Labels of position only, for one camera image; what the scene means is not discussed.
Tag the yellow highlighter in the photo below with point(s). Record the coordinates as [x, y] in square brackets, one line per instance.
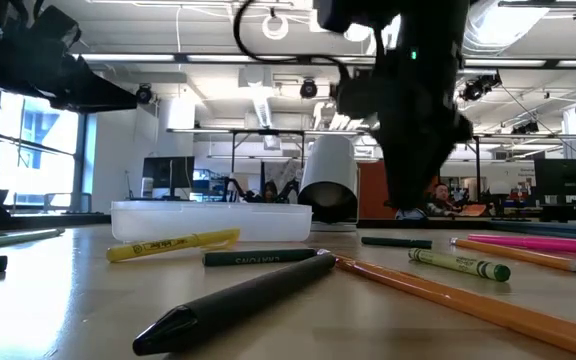
[168, 246]

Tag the black metal station frame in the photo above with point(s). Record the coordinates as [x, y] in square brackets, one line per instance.
[477, 165]
[268, 132]

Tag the translucent white supply box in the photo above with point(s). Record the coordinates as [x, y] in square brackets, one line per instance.
[268, 222]

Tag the thick black marker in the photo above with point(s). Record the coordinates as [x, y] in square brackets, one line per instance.
[248, 300]

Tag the long orange pencil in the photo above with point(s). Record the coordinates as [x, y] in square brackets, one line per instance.
[468, 300]

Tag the white cylinder device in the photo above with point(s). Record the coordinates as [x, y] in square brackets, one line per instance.
[330, 165]

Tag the black overhead rail with lights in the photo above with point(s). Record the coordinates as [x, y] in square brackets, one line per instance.
[180, 58]

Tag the blue mat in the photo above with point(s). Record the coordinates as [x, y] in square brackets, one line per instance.
[558, 230]

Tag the black ceiling spotlight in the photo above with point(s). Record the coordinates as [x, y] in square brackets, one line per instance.
[144, 94]
[308, 88]

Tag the pink highlighter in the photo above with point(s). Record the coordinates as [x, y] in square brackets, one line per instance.
[533, 243]

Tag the orange partition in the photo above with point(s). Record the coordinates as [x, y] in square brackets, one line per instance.
[370, 190]

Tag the light green crayon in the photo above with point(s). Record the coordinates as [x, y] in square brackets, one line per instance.
[458, 263]

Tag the person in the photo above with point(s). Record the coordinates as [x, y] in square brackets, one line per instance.
[440, 192]
[270, 192]

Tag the sharpened orange pencil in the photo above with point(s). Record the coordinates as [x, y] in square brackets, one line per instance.
[518, 255]

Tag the dark green crayon with print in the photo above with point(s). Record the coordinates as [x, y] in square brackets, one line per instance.
[258, 257]

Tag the background black robot arm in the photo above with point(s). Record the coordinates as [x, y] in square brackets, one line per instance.
[250, 196]

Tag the silver ventilation duct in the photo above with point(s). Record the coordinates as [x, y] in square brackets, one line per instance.
[478, 40]

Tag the plain dark green crayon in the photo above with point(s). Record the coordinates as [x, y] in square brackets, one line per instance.
[395, 242]

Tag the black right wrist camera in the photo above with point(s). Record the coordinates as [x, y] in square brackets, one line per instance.
[358, 95]

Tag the black ceiling camera cluster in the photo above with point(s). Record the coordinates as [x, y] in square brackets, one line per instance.
[478, 87]

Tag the small black ceiling light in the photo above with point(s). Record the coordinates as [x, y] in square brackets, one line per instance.
[525, 127]

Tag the grey-green pen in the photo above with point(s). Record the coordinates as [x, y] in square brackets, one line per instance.
[13, 238]

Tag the blue white rounded object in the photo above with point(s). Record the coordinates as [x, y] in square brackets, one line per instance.
[410, 215]

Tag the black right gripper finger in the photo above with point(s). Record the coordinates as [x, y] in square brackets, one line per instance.
[403, 175]
[430, 170]

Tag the wide black monitor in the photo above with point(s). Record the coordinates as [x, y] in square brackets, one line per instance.
[565, 175]

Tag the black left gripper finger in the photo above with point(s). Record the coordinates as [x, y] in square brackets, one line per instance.
[98, 106]
[98, 87]

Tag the black monitor with stand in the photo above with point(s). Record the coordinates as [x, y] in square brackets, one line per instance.
[168, 172]

